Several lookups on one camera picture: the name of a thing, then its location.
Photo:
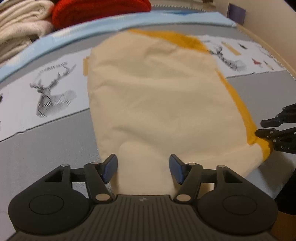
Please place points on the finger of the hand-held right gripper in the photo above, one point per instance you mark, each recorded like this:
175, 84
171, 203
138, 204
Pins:
268, 133
270, 122

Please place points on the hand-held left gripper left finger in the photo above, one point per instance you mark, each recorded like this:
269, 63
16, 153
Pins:
109, 168

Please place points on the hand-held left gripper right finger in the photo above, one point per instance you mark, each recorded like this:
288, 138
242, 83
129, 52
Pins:
177, 169

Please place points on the beige and orange hooded jacket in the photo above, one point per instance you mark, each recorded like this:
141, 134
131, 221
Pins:
161, 104

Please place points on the grey bed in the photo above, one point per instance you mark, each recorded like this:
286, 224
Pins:
46, 143

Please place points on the white deer printed sheet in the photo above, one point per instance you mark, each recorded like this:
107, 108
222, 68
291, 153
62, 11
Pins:
27, 111

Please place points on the purple box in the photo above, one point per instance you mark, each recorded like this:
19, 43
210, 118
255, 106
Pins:
237, 14

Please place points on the light blue folded mat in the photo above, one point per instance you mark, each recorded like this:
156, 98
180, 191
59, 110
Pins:
69, 34

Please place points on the red folded quilt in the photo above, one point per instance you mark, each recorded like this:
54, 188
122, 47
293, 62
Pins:
92, 11

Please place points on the cream folded quilt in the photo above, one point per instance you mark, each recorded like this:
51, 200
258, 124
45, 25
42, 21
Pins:
18, 23

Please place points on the wooden bed frame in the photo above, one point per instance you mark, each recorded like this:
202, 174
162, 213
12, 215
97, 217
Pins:
259, 38

